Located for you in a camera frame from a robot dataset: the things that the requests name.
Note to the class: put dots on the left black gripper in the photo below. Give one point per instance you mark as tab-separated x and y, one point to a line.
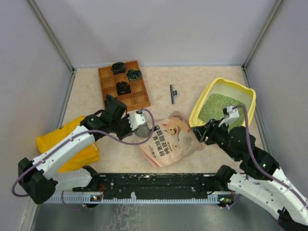
129	130

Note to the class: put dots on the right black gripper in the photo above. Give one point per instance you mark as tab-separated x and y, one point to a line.
211	127

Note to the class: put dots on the silver metal scoop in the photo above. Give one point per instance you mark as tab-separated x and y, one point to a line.
143	131

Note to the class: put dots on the pink cat litter bag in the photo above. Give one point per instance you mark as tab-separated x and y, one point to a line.
172	140

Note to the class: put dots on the black bag sealing clip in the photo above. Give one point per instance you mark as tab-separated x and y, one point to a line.
173	94

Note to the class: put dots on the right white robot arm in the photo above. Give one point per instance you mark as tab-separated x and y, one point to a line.
273	191

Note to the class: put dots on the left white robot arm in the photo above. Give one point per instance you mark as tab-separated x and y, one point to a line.
39	177

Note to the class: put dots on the green cat litter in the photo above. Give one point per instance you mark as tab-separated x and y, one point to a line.
213	106

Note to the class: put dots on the yellow litter box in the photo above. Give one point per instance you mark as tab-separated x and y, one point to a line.
228	88

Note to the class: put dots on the dark rolled item lower left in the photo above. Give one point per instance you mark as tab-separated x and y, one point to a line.
110	98

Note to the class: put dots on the wooden compartment tray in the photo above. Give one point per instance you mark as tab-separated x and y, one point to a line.
137	99

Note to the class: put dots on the black orange rolled item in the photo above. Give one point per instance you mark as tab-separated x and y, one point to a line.
123	88

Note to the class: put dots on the yellow cloth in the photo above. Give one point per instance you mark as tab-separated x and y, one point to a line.
86	156

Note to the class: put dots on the black green rolled item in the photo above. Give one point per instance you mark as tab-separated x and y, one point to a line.
134	75

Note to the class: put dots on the black rolled item top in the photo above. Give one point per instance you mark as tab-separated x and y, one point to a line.
118	68

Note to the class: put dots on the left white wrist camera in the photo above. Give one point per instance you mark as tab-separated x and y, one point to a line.
137	120

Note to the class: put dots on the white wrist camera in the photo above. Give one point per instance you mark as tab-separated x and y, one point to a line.
137	120
231	114

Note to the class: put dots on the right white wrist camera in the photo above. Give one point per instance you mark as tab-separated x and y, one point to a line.
231	114

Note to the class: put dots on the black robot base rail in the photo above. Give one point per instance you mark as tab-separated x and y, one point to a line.
155	186

